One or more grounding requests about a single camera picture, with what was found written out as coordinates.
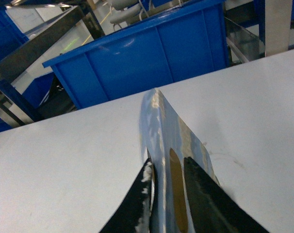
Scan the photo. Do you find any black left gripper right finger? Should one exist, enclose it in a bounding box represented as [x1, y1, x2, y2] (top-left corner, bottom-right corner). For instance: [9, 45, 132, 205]
[184, 157, 268, 233]

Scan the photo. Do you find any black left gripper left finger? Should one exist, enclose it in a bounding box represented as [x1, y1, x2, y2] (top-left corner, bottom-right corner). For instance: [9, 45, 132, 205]
[101, 158, 152, 233]

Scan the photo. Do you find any flower gift bag with daisies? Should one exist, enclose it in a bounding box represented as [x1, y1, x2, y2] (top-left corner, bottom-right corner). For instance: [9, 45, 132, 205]
[139, 88, 218, 233]

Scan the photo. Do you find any large blue bin near table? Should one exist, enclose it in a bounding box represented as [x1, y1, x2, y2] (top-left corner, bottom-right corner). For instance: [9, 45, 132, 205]
[43, 0, 229, 109]

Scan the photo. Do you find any grey office chair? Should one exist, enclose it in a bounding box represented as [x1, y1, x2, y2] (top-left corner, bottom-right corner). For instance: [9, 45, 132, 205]
[107, 0, 153, 31]

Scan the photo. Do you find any steel rack upright post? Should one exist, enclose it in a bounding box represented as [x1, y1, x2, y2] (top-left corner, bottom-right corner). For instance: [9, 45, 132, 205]
[265, 0, 293, 57]

